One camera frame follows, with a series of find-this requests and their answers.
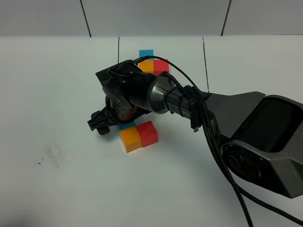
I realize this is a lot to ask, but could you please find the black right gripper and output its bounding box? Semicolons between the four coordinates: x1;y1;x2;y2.
88;96;142;135

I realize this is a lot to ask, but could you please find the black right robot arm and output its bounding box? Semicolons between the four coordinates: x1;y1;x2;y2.
88;70;303;198

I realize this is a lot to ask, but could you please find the orange template block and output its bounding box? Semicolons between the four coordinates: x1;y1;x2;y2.
138;60;154;74

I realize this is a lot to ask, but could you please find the red template block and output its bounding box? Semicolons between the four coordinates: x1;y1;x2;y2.
153;60;169;75

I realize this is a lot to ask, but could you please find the blue template block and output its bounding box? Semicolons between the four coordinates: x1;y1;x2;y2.
139;49;153;57

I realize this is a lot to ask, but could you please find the white template sheet black border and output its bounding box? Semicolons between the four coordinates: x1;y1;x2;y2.
119;36;208;92

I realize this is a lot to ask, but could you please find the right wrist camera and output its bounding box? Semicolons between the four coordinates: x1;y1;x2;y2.
96;60;143;86

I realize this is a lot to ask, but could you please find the black right camera cable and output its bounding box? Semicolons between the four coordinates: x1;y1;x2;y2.
107;55;303;227

